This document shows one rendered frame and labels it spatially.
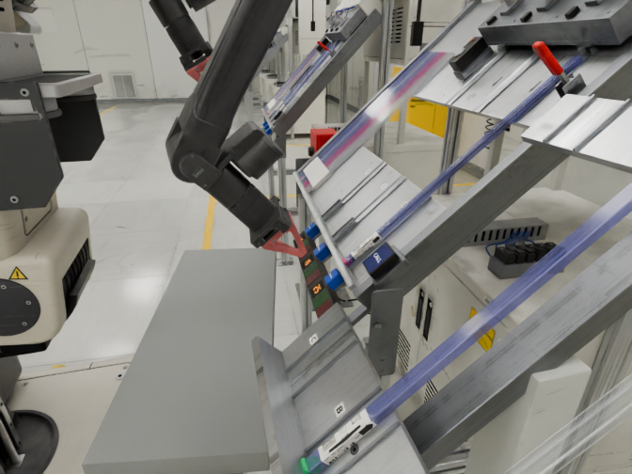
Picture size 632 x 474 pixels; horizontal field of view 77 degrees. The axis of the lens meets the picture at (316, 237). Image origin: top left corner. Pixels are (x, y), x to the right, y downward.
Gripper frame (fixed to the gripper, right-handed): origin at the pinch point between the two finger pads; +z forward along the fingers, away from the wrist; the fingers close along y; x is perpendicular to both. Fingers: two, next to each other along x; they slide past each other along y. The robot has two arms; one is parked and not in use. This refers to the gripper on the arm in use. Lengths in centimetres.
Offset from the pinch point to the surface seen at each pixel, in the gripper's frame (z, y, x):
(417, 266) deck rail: 11.1, -9.5, -13.2
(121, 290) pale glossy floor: 8, 120, 105
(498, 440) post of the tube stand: 14.7, -35.9, -8.0
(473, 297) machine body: 39.3, 5.5, -17.2
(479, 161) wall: 180, 263, -110
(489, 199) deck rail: 10.2, -9.4, -28.0
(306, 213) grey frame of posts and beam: 21, 62, 4
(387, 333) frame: 13.9, -13.9, -3.0
